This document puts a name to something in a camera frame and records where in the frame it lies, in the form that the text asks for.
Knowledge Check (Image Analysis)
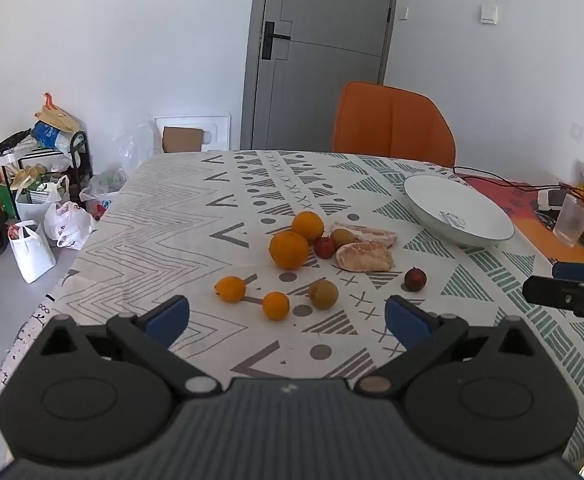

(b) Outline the yellow bag with orange handle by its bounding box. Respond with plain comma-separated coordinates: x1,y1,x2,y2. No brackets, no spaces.
34,92,82,133

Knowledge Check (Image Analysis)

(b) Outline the small orange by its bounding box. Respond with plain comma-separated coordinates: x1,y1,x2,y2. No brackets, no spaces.
214,276,247,304
262,291,291,322

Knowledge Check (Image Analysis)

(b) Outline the small dark red apple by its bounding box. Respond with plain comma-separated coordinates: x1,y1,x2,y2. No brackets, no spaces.
404,267,428,292

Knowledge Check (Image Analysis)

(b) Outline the blue and white bag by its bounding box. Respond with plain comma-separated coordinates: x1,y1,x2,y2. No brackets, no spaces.
32,121,73,153

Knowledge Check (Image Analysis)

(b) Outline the white paper bag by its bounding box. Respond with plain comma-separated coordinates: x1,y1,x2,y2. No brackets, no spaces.
9,220,57,284

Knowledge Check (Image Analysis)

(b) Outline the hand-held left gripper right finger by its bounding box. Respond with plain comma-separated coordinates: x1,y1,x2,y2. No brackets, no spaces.
354,295,547,403

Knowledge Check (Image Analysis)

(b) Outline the white and green plastic bag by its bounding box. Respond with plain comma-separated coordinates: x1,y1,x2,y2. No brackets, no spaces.
79,169,129,211

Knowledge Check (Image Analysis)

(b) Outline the grey door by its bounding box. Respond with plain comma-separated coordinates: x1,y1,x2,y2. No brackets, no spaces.
239,0,401,151

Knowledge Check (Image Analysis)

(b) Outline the white plate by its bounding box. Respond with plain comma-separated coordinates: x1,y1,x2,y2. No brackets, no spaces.
403,175,515,248

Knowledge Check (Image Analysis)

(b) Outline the black rack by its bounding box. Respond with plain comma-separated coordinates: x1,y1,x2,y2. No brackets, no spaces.
2,131,93,206

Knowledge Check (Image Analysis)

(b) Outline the black door handle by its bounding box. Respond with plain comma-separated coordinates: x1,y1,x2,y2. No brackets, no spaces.
262,21,293,60

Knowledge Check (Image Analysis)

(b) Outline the clear plastic bag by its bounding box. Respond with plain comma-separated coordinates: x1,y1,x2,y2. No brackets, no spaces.
113,121,163,181

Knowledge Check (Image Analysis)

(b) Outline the orange chair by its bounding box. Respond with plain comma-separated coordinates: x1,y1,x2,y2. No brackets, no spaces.
332,81,456,168

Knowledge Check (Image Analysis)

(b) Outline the white bag with items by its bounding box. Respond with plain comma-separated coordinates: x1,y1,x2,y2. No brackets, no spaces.
15,175,70,223

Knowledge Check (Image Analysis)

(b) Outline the red mat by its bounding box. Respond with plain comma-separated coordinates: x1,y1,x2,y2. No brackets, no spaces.
459,174,584,256

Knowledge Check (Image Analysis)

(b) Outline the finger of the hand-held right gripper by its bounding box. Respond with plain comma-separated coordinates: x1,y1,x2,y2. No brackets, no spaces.
552,261,584,285
522,275,584,333

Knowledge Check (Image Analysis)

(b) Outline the green box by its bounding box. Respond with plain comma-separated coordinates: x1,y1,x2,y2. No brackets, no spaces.
0,182,18,219

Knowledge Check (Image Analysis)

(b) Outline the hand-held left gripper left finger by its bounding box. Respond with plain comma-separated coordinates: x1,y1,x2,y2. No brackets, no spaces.
34,295,223,401

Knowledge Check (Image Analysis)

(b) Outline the white and red plastic bag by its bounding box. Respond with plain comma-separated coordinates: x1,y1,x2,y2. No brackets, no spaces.
44,201,98,250

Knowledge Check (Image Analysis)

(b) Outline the black cable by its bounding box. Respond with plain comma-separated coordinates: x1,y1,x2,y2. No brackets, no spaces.
452,165,562,192

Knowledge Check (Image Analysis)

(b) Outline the cardboard box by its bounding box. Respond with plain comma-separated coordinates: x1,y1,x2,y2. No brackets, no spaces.
162,126,204,153

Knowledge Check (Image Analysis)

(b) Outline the brown kiwi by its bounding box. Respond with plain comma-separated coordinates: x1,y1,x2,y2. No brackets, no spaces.
308,280,340,311
330,228,357,251

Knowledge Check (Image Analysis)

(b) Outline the medium orange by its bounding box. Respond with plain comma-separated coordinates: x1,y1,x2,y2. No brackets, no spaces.
291,211,325,243

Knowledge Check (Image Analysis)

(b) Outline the glass cup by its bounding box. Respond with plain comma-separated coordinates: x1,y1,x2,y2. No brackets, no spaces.
552,192,584,248

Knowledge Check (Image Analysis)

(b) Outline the black folded item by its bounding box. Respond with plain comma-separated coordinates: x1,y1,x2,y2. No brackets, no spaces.
0,129,33,157

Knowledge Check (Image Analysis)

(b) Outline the large orange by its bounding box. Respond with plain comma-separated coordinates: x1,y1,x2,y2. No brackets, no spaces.
269,230,310,270

